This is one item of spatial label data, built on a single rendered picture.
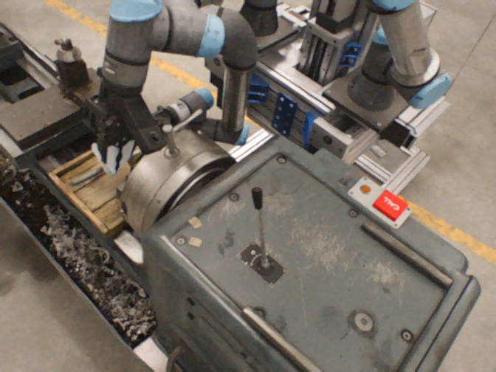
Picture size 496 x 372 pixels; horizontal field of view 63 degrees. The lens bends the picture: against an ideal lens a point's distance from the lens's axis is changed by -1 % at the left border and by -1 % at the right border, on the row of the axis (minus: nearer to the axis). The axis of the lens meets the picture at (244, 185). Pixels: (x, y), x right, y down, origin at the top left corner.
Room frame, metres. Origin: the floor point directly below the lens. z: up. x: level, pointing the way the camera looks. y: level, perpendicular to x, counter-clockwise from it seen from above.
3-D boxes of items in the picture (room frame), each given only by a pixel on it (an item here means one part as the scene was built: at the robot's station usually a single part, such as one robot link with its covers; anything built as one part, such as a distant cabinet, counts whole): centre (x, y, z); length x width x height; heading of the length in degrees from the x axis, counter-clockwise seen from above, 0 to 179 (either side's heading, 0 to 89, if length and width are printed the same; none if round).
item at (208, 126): (0.98, 0.18, 0.98); 0.11 x 0.08 x 0.11; 89
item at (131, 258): (0.99, 0.68, 0.77); 1.55 x 0.34 x 0.19; 56
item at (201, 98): (0.98, 0.20, 1.08); 0.11 x 0.08 x 0.09; 145
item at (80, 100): (1.04, 0.62, 0.99); 0.20 x 0.10 x 0.05; 56
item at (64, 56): (1.06, 0.64, 1.13); 0.08 x 0.08 x 0.03
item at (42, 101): (1.01, 0.68, 0.95); 0.43 x 0.17 x 0.05; 146
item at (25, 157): (1.02, 0.72, 0.90); 0.47 x 0.30 x 0.06; 146
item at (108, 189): (0.79, 0.40, 0.89); 0.36 x 0.30 x 0.04; 146
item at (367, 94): (1.08, -0.34, 1.21); 0.15 x 0.15 x 0.10
